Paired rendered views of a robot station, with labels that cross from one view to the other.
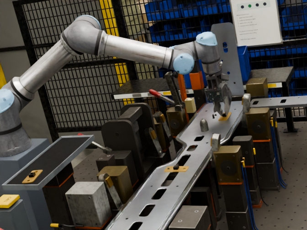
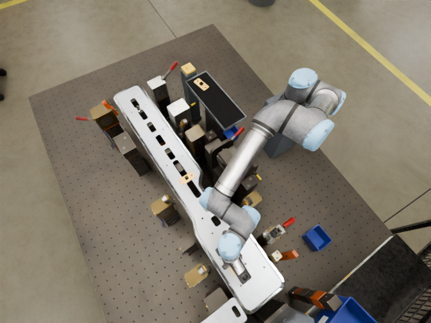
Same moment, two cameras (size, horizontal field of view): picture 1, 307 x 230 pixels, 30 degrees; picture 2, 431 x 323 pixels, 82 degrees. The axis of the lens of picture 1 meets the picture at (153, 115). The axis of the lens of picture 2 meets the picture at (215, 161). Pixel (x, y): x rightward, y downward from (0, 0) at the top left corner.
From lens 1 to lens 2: 223 cm
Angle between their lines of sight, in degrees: 83
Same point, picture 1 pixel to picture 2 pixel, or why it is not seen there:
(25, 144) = not seen: hidden behind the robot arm
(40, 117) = not seen: outside the picture
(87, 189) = (174, 107)
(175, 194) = (159, 158)
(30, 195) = not seen: hidden behind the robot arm
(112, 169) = (195, 133)
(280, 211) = (169, 253)
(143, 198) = (174, 145)
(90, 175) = (334, 198)
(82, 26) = (274, 106)
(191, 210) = (127, 147)
